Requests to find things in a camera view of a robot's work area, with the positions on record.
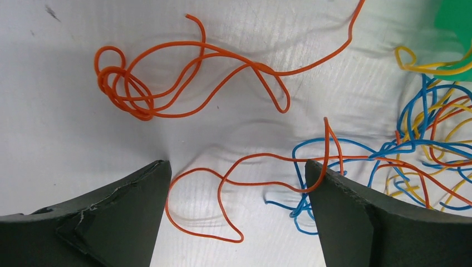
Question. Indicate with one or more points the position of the green plastic bin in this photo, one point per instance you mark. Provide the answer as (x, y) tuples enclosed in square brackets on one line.
[(455, 16)]

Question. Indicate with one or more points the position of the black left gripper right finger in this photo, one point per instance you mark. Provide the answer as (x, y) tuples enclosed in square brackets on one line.
[(359, 226)]

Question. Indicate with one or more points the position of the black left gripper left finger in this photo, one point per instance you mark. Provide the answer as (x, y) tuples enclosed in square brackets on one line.
[(114, 225)]

